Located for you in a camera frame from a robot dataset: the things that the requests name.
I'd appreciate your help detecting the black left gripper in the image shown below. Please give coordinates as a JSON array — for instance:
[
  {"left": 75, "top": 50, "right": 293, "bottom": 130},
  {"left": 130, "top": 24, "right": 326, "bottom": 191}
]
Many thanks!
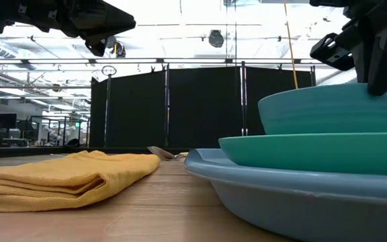
[{"left": 0, "top": 0, "right": 137, "bottom": 58}]

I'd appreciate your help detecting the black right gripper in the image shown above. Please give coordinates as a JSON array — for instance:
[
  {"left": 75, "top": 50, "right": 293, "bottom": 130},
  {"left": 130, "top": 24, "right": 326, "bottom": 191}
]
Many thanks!
[{"left": 309, "top": 0, "right": 387, "bottom": 97}]

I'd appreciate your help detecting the blue plastic bowl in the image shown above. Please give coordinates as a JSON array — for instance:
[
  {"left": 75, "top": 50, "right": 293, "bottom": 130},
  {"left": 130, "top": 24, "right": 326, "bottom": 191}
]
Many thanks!
[{"left": 257, "top": 83, "right": 387, "bottom": 136}]

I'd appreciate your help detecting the teal plastic plate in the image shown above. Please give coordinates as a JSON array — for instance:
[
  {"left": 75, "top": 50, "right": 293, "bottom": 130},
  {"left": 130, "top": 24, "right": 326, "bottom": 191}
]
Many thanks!
[{"left": 218, "top": 132, "right": 387, "bottom": 177}]

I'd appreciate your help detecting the yellow cloth napkin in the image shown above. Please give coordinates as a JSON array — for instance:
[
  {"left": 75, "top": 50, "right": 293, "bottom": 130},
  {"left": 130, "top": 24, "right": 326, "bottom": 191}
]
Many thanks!
[{"left": 0, "top": 149, "right": 161, "bottom": 213}]

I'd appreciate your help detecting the blue plastic tray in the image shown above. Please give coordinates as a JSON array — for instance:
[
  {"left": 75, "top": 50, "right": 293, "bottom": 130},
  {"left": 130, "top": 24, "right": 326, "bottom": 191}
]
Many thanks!
[{"left": 183, "top": 148, "right": 387, "bottom": 242}]

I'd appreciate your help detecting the black room divider screen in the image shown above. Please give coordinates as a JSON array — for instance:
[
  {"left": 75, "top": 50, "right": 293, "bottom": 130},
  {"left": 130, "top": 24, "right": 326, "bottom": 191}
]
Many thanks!
[{"left": 89, "top": 62, "right": 317, "bottom": 149}]

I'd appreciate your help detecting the black background monitor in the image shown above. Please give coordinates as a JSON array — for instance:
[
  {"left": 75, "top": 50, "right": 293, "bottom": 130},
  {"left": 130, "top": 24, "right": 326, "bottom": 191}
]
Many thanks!
[{"left": 0, "top": 113, "right": 17, "bottom": 130}]

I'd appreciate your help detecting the black ceiling cable reel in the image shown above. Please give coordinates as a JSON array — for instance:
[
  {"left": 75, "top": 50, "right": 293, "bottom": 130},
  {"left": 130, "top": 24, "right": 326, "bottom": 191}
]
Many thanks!
[
  {"left": 105, "top": 35, "right": 127, "bottom": 58},
  {"left": 208, "top": 29, "right": 225, "bottom": 49}
]

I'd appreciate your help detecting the black pole with ring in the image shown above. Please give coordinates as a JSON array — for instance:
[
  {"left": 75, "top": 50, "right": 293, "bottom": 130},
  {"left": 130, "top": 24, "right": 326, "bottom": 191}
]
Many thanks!
[{"left": 101, "top": 64, "right": 118, "bottom": 148}]

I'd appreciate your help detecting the yellow hanging cable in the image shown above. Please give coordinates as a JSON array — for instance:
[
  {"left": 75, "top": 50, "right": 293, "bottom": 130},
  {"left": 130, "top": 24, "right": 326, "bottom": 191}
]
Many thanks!
[{"left": 283, "top": 0, "right": 300, "bottom": 90}]

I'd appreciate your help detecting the black metal table frame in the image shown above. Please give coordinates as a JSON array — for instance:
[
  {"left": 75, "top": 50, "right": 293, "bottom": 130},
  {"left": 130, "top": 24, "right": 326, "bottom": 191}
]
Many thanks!
[{"left": 0, "top": 146, "right": 191, "bottom": 160}]

